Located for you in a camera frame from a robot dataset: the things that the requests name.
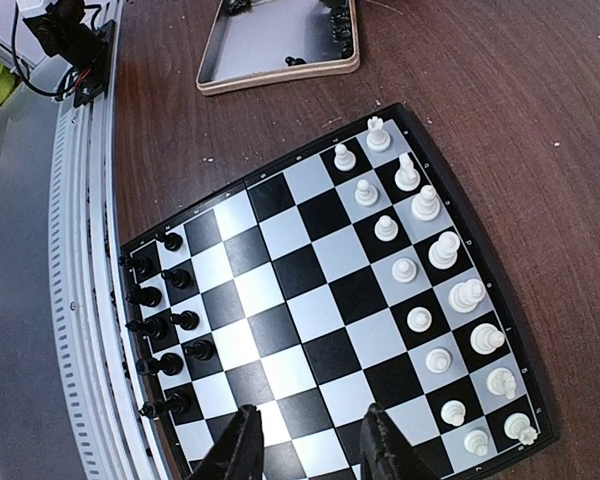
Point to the black grey chessboard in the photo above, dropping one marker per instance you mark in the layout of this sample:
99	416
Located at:
352	271

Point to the wooden rimmed black tray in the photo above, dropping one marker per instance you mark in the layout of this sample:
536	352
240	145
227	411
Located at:
257	43

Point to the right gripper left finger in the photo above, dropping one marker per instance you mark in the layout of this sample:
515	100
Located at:
238	453

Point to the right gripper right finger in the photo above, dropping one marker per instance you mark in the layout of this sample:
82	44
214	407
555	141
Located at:
385	453

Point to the aluminium front rail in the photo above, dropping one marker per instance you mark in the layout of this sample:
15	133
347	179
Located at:
102	390

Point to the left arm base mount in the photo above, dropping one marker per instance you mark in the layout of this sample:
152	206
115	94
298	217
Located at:
69	29

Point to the black rook chess piece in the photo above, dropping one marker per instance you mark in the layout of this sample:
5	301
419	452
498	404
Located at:
170	241

